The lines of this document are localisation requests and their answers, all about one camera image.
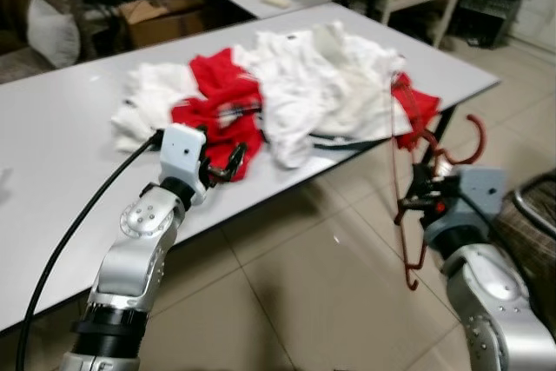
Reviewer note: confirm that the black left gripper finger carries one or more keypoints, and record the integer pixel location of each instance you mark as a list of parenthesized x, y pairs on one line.
[(201, 138), (236, 162)]

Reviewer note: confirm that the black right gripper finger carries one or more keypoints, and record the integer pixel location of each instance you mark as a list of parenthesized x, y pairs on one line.
[(415, 207), (426, 177)]

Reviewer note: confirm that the red clothes hanger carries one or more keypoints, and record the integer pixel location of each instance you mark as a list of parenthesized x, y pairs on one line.
[(479, 132)]

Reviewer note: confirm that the red polo shirt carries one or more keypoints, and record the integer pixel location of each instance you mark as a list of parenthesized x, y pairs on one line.
[(417, 106), (217, 84)]

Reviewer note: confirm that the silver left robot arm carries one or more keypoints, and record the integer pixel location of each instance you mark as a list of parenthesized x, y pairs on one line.
[(130, 267)]

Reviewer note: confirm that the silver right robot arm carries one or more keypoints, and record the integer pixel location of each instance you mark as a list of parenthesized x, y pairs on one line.
[(495, 301)]

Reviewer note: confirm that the open cardboard box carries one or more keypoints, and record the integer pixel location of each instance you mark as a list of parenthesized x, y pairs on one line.
[(165, 23)]

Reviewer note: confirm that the large grey table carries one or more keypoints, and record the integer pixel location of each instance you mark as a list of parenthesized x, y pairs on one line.
[(52, 145)]

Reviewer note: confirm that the small white object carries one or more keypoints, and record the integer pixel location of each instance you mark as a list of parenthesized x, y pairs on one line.
[(278, 0)]

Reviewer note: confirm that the black plastic crate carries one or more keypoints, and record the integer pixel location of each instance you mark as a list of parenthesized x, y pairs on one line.
[(488, 15)]

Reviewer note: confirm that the white bag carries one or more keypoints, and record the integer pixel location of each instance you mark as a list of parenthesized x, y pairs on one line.
[(54, 32)]

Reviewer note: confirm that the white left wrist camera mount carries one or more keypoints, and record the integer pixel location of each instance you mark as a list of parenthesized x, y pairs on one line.
[(182, 158)]

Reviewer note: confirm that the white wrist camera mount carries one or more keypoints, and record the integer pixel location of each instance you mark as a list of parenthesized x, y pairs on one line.
[(182, 158), (482, 193)]

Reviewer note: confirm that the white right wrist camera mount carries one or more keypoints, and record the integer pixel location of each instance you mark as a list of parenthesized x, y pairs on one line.
[(482, 193)]

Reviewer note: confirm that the brown woven metal-frame chair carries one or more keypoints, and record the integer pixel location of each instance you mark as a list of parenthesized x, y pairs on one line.
[(530, 232)]

